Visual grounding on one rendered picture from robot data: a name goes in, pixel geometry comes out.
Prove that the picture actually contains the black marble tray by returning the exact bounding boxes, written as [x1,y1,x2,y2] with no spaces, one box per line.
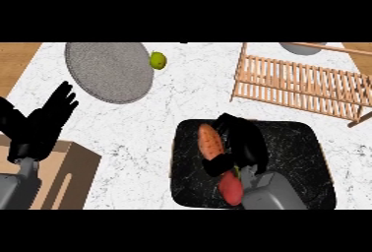
[169,118,337,211]

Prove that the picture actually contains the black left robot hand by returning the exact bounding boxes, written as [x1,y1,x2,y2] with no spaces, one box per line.
[0,81,80,164]

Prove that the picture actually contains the red radish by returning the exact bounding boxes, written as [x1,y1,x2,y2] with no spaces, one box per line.
[218,169,246,207]

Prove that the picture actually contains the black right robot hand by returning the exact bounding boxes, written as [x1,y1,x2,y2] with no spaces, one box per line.
[201,112,271,178]

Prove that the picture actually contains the orange sweet potato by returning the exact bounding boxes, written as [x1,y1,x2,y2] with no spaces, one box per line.
[197,122,228,161]

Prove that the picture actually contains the green lime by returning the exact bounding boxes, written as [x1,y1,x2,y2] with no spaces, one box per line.
[148,50,169,71]

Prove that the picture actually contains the grey bowl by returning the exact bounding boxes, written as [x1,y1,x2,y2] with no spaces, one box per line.
[278,42,328,56]

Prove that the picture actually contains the grey round placemat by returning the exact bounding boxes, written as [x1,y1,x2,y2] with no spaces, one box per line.
[64,42,156,105]

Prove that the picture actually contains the wooden tiered shelf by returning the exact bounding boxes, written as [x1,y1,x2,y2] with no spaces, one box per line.
[231,42,372,129]

